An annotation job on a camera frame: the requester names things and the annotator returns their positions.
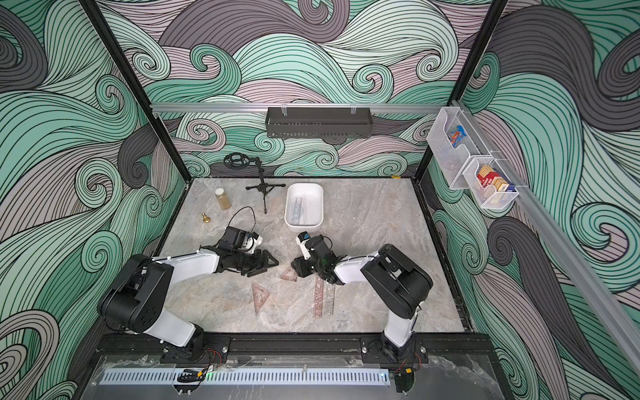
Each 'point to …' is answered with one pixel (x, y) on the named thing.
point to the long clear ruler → (328, 297)
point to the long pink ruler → (318, 295)
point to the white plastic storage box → (304, 207)
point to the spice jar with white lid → (223, 198)
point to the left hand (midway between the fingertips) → (273, 263)
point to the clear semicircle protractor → (298, 210)
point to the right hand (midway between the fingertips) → (299, 261)
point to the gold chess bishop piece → (206, 219)
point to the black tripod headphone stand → (237, 160)
